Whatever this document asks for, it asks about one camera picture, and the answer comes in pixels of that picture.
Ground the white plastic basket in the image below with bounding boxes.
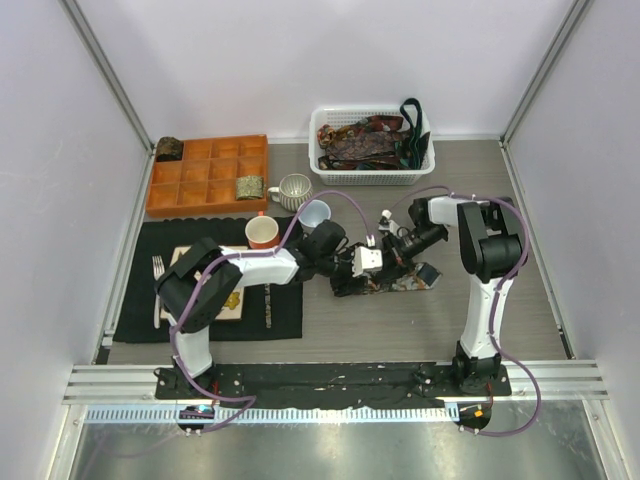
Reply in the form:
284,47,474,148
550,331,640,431
308,98,436,186

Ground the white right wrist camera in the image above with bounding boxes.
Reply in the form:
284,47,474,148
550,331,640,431
378,210,407,238

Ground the dark green tie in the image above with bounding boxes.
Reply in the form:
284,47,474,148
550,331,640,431
399,98,430,170

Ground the green floral rolled tie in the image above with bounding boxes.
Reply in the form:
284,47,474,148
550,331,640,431
236,175,265,201

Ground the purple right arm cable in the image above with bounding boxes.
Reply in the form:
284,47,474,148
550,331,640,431
392,185,544,439

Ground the aluminium frame rail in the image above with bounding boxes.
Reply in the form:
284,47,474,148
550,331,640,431
62,360,609,405

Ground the multicolour patterned tie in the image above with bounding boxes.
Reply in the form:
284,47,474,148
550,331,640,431
316,124,338,150

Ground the frosted blue footed cup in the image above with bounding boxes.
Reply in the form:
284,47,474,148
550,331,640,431
298,200,331,233

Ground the patterned handle knife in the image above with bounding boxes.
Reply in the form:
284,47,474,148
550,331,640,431
264,284,272,329

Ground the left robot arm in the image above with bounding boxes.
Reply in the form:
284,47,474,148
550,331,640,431
153,221,374,400

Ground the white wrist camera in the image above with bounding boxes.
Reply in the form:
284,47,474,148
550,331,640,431
378,210,407,238
352,234,383,277

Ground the dark paisley tie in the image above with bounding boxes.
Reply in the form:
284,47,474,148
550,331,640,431
318,127,404,171

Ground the orange wooden divided tray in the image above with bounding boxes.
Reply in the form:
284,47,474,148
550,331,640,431
146,134,268,219

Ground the black scalloped placemat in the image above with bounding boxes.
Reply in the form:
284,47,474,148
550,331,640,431
114,218,303,344

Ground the white slotted cable duct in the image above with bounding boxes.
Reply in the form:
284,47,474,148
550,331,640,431
85,403,459,425

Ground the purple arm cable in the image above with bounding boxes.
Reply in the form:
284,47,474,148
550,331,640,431
392,185,544,439
168,189,377,434

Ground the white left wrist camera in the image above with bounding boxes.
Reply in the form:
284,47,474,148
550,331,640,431
352,234,383,277

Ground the orange grey floral tie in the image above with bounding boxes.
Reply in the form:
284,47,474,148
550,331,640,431
364,262,442,295

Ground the silver fork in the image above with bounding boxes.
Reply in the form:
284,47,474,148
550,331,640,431
152,255,165,330

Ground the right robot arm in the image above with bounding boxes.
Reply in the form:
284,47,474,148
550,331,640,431
352,194,530,395

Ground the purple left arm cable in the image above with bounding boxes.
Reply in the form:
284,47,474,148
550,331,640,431
168,189,377,434

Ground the square floral ceramic plate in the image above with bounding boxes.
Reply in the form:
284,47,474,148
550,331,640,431
153,246,244,329

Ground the orange ceramic mug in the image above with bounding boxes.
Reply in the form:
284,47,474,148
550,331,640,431
245,215,280,249

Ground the grey ribbed ceramic mug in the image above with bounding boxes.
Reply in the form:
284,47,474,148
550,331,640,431
267,173,313,212

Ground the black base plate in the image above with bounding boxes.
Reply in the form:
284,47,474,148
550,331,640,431
154,362,512,410

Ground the dark red patterned tie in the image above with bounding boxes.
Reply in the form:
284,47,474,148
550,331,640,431
366,115,404,132

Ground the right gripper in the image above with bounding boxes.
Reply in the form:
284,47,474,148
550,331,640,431
377,225,447,287

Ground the dark rolled tie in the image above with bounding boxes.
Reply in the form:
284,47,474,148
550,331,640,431
155,136,184,162

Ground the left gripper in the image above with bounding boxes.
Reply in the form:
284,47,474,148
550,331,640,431
316,243,367,296

